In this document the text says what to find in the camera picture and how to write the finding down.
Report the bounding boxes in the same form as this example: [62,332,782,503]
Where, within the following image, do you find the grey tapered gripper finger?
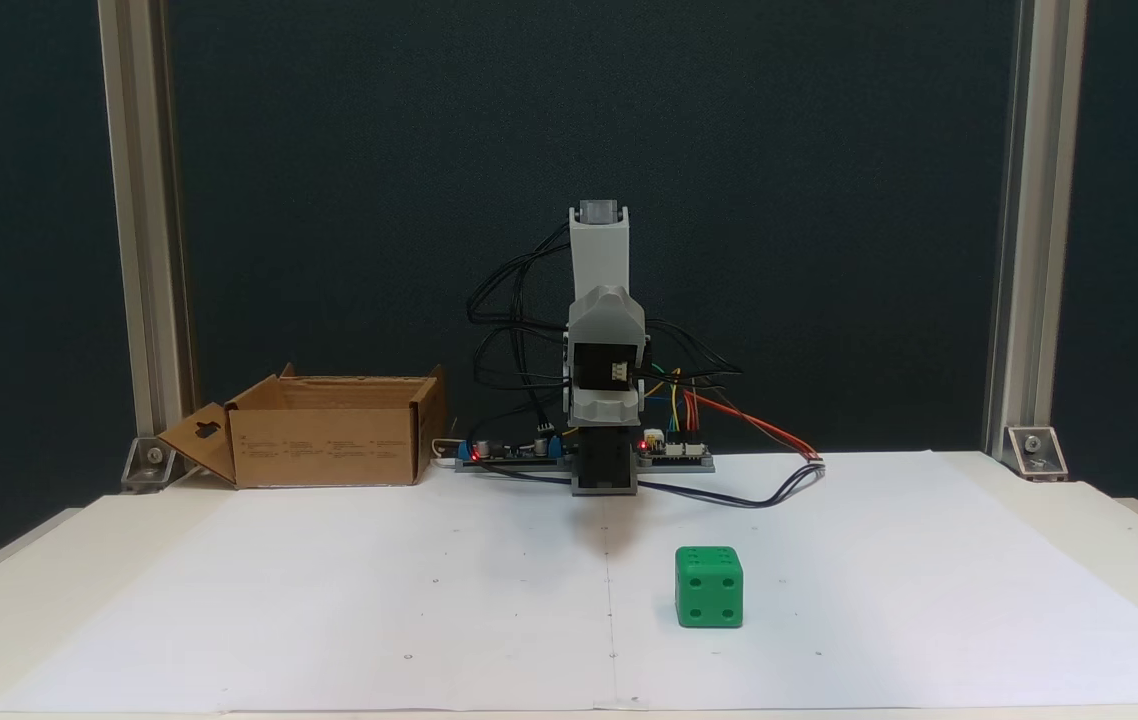
[569,285,648,346]

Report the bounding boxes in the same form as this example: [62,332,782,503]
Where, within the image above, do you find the green dice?
[674,545,745,631]

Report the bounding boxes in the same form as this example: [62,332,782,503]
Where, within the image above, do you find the blue power circuit board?
[456,432,573,471]

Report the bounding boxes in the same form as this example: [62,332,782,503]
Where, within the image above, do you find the brown cardboard box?
[157,363,448,491]

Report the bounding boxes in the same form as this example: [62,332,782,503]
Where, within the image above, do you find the black servo cable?
[634,320,745,391]
[469,330,580,461]
[474,325,570,391]
[466,222,575,331]

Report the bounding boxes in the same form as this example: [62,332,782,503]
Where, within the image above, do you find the yellow jumper wire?
[645,368,682,433]

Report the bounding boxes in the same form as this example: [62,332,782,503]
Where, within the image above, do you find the controller board with wires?
[637,428,716,473]

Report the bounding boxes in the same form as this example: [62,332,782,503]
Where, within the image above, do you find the orange red wire bundle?
[681,388,822,463]

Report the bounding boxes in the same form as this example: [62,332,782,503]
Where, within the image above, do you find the black three-wire table cable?
[635,458,826,510]

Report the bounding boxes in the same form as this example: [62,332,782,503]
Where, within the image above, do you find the aluminium frame post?
[97,0,198,441]
[982,0,1090,459]

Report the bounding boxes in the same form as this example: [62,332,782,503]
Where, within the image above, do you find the metal corner bracket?
[1004,425,1070,481]
[121,436,178,493]

